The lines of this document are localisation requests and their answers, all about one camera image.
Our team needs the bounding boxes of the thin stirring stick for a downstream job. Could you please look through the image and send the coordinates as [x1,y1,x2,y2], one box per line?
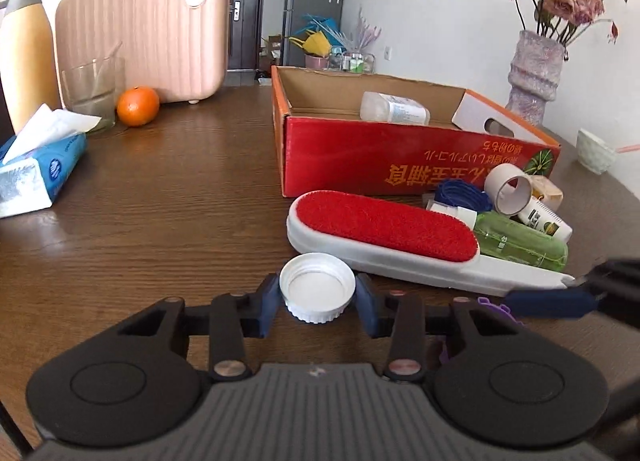
[96,41,124,82]

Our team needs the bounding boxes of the white bottle with green label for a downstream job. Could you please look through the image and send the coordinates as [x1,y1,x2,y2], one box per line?
[517,196,573,243]

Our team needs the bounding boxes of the red and white lint brush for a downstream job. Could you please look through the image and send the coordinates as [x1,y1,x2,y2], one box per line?
[286,190,576,298]

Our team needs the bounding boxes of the white cardboard tape roll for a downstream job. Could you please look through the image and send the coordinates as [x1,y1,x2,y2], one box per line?
[483,163,534,216]

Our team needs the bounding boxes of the pink textured vase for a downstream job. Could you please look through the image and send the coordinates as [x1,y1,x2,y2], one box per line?
[505,30,566,127]

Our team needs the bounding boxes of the pink ribbed suitcase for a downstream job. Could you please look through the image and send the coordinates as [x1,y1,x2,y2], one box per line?
[54,0,232,104]

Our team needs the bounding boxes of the white ceramic cup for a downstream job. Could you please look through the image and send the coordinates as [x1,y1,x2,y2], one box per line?
[576,128,618,175]

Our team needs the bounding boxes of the green plastic bottle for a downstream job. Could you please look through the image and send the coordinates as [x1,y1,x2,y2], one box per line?
[429,202,569,273]

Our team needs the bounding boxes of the orange fruit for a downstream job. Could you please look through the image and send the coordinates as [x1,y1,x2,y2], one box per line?
[116,86,161,128]

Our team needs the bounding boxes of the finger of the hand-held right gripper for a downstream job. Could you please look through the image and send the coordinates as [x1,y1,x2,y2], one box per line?
[502,287,640,333]
[574,257,640,293]

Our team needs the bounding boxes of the blue tissue pack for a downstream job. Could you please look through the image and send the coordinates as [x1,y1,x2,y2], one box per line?
[0,104,103,219]

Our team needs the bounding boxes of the clear drinking glass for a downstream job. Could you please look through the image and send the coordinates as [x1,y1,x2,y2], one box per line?
[61,56,127,132]

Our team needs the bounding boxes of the yellow thermos bottle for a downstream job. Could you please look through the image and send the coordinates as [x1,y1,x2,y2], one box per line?
[0,0,63,134]

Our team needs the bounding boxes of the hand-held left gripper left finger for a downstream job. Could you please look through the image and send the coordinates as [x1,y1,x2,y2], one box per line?
[116,273,281,382]

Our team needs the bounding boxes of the white ribbed bottle cap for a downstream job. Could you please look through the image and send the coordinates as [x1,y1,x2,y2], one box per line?
[279,252,357,325]

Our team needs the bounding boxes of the glass jars in rack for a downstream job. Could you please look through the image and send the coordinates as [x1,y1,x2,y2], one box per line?
[330,48,376,74]

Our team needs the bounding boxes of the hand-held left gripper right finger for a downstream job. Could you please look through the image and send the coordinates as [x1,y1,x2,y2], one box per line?
[354,273,526,382]

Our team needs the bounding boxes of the brown cardboard carton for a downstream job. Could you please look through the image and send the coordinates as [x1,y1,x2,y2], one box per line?
[260,35,284,73]

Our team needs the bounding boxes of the purple dried plant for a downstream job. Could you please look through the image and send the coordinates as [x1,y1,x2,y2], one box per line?
[345,8,383,54]

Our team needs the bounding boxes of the clear plastic bottle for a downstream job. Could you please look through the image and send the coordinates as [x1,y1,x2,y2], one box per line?
[359,91,432,126]

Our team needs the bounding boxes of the purple plastic item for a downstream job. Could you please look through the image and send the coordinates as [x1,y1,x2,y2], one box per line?
[439,295,527,367]

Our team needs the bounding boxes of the blue cord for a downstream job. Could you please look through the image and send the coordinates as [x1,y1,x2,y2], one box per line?
[433,179,493,214]

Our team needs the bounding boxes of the red cardboard box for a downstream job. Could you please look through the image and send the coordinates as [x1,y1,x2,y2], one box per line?
[270,65,562,198]

